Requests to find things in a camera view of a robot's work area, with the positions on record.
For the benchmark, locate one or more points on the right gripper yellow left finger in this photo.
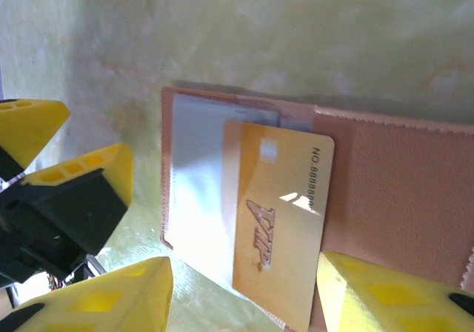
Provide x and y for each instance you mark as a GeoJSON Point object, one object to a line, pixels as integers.
{"type": "Point", "coordinates": [111, 298]}

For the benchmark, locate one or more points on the pink leather card holder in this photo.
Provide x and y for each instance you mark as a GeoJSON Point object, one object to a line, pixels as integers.
{"type": "Point", "coordinates": [389, 180]}

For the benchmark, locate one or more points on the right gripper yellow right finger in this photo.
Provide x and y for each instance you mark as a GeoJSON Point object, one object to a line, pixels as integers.
{"type": "Point", "coordinates": [389, 302]}

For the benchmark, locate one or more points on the gold VIP card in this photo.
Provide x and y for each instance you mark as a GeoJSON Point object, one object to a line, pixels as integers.
{"type": "Point", "coordinates": [281, 235]}

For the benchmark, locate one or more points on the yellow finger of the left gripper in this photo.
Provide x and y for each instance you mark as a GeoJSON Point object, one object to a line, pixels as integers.
{"type": "Point", "coordinates": [29, 124]}
{"type": "Point", "coordinates": [115, 165]}

